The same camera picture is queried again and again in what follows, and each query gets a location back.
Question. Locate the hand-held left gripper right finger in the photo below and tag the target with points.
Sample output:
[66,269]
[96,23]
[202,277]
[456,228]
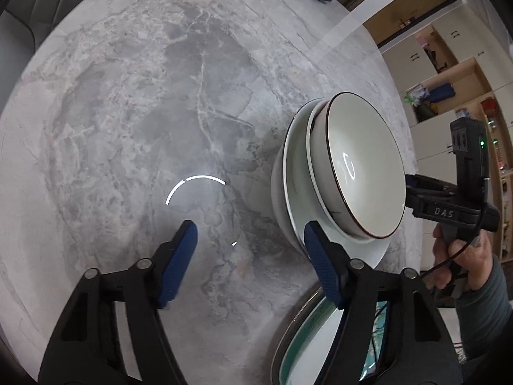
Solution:
[319,253]

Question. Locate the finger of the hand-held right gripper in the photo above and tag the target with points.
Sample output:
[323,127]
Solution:
[433,201]
[433,184]

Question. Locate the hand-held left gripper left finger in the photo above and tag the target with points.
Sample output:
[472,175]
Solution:
[180,256]

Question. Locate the white bowl dark rim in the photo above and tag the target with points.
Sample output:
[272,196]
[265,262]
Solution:
[368,160]

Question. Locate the teal floral plate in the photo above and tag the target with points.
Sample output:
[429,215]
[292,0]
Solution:
[298,353]

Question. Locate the person's right forearm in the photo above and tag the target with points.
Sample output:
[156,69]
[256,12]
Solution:
[485,321]

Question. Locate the person's right hand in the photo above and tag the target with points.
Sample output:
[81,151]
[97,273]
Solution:
[477,264]

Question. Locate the red item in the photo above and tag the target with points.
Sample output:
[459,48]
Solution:
[488,105]

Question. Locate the blue bag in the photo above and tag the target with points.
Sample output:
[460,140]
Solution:
[441,92]

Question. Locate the green item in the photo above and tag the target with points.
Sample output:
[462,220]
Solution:
[412,100]

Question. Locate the cream cabinet with shelves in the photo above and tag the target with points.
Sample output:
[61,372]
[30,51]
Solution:
[461,36]

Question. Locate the grey quilted chair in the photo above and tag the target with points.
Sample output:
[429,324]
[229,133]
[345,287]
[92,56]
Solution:
[40,0]

